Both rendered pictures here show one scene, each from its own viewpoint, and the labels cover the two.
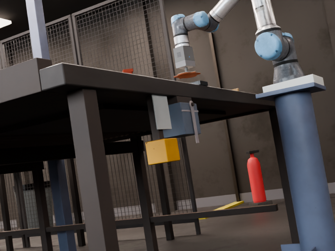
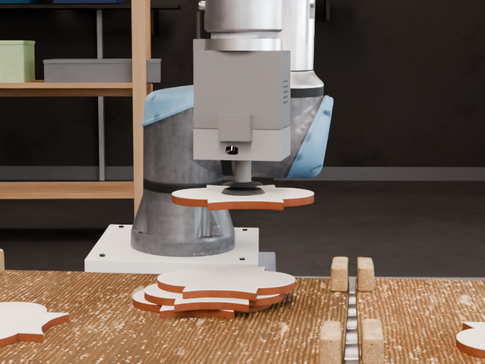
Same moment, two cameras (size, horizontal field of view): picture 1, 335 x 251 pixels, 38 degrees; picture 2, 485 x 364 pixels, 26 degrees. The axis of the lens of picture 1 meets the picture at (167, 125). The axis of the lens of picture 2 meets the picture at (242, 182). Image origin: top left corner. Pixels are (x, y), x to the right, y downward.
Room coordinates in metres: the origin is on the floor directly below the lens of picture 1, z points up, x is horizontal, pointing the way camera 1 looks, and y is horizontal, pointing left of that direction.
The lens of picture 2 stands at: (2.86, 0.77, 1.19)
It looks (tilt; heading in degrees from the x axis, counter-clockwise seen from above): 7 degrees down; 243
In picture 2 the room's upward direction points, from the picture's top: straight up
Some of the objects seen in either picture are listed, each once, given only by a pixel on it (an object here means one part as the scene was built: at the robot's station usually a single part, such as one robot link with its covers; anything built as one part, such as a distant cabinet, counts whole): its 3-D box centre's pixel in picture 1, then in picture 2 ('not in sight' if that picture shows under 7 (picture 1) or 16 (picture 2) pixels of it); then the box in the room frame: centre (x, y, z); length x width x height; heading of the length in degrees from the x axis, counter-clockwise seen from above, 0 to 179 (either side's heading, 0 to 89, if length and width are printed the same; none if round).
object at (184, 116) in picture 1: (181, 121); not in sight; (1.81, -0.05, 0.77); 0.14 x 0.11 x 0.18; 151
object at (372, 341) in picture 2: not in sight; (372, 343); (2.39, 0.07, 0.95); 0.06 x 0.02 x 0.03; 58
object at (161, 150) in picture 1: (159, 129); not in sight; (1.65, 0.03, 0.74); 0.09 x 0.08 x 0.24; 151
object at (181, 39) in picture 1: (182, 41); (239, 14); (2.40, -0.14, 1.22); 0.08 x 0.08 x 0.05
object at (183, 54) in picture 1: (182, 57); (237, 97); (2.41, -0.13, 1.14); 0.10 x 0.09 x 0.16; 52
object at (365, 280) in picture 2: not in sight; (365, 273); (2.24, -0.16, 0.95); 0.06 x 0.02 x 0.03; 58
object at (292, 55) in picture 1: (281, 49); (189, 130); (2.25, -0.59, 1.07); 0.13 x 0.12 x 0.14; 146
